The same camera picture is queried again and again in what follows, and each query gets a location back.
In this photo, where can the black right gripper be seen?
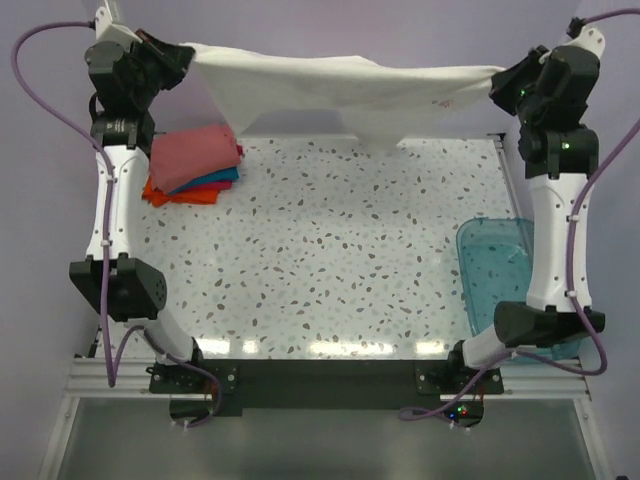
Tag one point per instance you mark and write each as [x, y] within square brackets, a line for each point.
[502, 81]

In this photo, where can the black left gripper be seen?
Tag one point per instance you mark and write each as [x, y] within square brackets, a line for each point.
[175, 59]

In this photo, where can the white t-shirt with red print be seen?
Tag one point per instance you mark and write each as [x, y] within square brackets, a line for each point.
[379, 105]

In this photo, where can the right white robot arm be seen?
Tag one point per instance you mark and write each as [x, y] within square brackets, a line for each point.
[547, 91]

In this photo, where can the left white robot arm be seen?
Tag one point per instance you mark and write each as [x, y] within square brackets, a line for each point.
[119, 285]

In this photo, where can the pink folded t-shirt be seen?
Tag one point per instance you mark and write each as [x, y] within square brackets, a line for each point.
[181, 156]

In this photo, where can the orange folded t-shirt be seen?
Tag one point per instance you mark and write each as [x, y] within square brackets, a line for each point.
[157, 198]

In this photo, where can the blue folded t-shirt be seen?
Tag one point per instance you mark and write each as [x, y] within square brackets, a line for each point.
[229, 174]

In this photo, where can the teal translucent plastic bin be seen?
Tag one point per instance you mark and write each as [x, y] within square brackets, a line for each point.
[520, 298]

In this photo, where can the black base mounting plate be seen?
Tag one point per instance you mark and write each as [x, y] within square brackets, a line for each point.
[215, 402]

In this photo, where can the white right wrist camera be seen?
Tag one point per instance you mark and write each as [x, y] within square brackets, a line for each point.
[584, 36]

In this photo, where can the aluminium frame rail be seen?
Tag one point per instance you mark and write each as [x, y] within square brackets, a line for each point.
[318, 377]

